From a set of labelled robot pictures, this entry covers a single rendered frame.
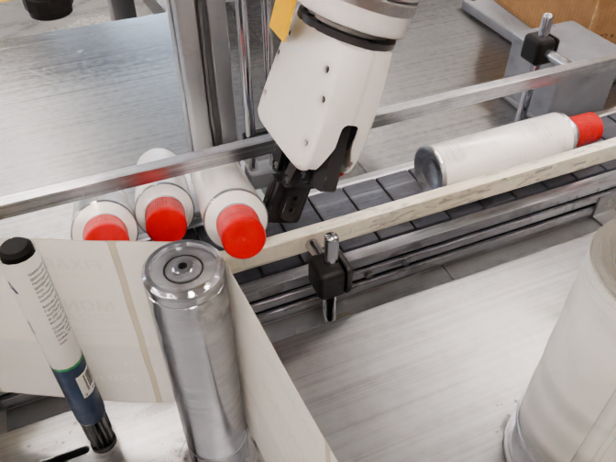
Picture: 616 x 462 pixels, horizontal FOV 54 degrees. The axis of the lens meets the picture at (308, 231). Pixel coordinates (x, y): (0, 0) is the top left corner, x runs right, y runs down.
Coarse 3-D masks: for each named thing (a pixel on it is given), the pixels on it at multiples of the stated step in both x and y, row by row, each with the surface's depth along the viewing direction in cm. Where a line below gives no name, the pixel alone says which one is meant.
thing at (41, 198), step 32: (576, 64) 64; (608, 64) 65; (448, 96) 59; (480, 96) 60; (160, 160) 51; (192, 160) 52; (224, 160) 53; (32, 192) 48; (64, 192) 49; (96, 192) 50
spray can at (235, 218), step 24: (216, 168) 55; (240, 168) 58; (216, 192) 48; (240, 192) 48; (216, 216) 47; (240, 216) 44; (264, 216) 49; (216, 240) 48; (240, 240) 44; (264, 240) 45
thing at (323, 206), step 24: (600, 168) 64; (336, 192) 61; (360, 192) 61; (384, 192) 61; (408, 192) 61; (504, 192) 61; (528, 192) 61; (312, 216) 58; (336, 216) 58; (432, 216) 58; (456, 216) 59; (360, 240) 56; (288, 264) 54
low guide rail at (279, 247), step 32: (544, 160) 59; (576, 160) 60; (608, 160) 62; (448, 192) 56; (480, 192) 57; (320, 224) 53; (352, 224) 53; (384, 224) 55; (224, 256) 50; (256, 256) 51; (288, 256) 52
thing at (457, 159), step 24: (528, 120) 62; (552, 120) 61; (576, 120) 63; (600, 120) 64; (432, 144) 59; (456, 144) 58; (480, 144) 59; (504, 144) 59; (528, 144) 60; (552, 144) 61; (576, 144) 62; (432, 168) 60; (456, 168) 57; (480, 168) 58; (504, 168) 60
